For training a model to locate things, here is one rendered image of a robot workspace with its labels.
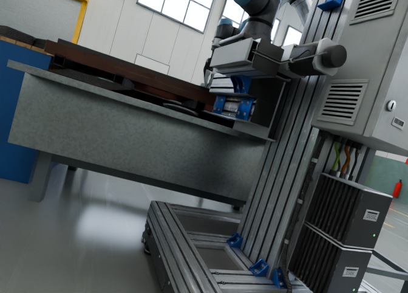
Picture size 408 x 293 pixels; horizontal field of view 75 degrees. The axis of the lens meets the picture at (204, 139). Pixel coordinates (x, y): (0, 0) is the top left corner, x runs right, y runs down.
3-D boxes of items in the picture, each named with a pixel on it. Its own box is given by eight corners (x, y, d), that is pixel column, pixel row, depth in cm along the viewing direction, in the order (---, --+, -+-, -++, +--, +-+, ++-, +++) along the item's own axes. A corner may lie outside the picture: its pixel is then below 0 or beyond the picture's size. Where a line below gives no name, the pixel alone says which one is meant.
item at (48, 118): (11, 141, 130) (28, 72, 128) (249, 200, 159) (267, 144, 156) (6, 142, 127) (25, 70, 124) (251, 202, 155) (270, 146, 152)
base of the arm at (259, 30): (277, 51, 110) (285, 28, 109) (247, 36, 103) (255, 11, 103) (257, 55, 123) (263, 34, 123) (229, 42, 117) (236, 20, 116)
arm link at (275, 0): (278, 30, 113) (288, -1, 112) (263, 15, 103) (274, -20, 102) (254, 30, 121) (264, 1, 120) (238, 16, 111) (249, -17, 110)
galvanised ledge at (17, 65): (28, 72, 128) (30, 65, 128) (267, 144, 156) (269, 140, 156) (6, 66, 108) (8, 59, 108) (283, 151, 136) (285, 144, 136)
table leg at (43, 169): (32, 196, 146) (63, 76, 141) (44, 198, 147) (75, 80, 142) (27, 199, 140) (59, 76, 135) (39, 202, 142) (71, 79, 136)
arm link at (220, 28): (236, 20, 136) (220, 14, 135) (229, 41, 137) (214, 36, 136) (233, 25, 144) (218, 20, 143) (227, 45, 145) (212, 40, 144)
